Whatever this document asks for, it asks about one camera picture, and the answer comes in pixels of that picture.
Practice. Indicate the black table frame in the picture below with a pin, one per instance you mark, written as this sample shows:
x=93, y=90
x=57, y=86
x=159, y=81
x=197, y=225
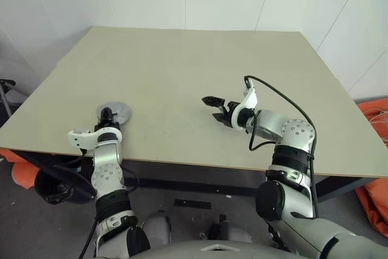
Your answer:
x=197, y=177

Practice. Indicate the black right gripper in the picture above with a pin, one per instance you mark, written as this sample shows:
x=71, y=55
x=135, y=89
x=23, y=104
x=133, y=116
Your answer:
x=230, y=108

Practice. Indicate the large orange fabric sheet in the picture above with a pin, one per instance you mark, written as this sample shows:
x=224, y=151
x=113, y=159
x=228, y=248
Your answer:
x=376, y=207

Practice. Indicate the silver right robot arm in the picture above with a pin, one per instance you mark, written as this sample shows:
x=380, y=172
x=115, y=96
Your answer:
x=269, y=125

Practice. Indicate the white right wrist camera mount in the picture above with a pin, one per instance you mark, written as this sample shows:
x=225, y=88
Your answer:
x=250, y=99

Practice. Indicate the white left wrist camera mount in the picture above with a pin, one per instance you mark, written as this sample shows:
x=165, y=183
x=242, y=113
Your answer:
x=82, y=138

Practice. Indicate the grey rounded shell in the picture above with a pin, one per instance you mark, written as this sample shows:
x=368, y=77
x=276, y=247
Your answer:
x=157, y=225
x=239, y=234

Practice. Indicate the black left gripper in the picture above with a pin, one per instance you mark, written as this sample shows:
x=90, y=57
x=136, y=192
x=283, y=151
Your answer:
x=106, y=125

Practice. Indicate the grey robot torso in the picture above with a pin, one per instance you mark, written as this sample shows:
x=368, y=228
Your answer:
x=212, y=254

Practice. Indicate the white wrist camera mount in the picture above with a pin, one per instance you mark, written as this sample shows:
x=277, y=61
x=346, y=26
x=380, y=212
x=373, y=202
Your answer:
x=82, y=138
x=250, y=99

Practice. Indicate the black trash bag bin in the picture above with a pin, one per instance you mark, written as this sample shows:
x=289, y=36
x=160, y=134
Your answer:
x=54, y=189

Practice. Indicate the grey motor cover circuit board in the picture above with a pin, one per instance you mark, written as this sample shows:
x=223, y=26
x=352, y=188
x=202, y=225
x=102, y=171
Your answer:
x=122, y=109

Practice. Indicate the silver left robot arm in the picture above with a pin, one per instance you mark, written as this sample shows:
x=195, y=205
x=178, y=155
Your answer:
x=106, y=177

